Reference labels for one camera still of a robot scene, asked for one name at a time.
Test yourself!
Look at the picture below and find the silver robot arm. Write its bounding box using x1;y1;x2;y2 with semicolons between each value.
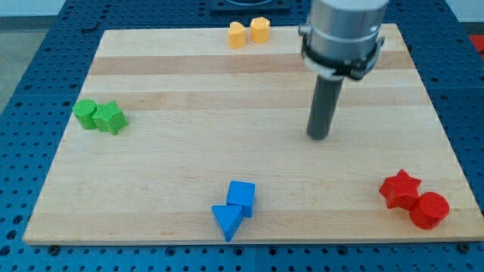
298;0;389;80

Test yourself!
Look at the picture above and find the yellow hexagon block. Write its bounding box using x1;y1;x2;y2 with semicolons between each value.
250;17;271;43

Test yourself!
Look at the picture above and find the blue cube block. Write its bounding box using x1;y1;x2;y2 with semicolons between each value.
226;181;256;218

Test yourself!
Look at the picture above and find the wooden board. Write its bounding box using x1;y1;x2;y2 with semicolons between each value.
23;24;483;246

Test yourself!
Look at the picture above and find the blue triangle block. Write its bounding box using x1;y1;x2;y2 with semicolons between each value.
212;205;244;243

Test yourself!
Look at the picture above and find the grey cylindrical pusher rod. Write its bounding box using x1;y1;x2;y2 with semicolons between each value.
306;76;343;140

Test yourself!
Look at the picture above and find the yellow heart block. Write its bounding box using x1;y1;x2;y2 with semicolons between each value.
228;22;246;49

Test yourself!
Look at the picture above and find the green star block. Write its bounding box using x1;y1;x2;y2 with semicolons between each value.
92;100;129;135

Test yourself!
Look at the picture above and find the green cylinder block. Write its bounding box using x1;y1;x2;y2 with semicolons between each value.
73;99;97;130

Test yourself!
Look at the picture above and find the red star block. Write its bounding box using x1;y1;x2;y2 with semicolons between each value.
379;169;422;211

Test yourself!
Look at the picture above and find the red cylinder block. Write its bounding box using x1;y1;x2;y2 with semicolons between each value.
409;192;450;230

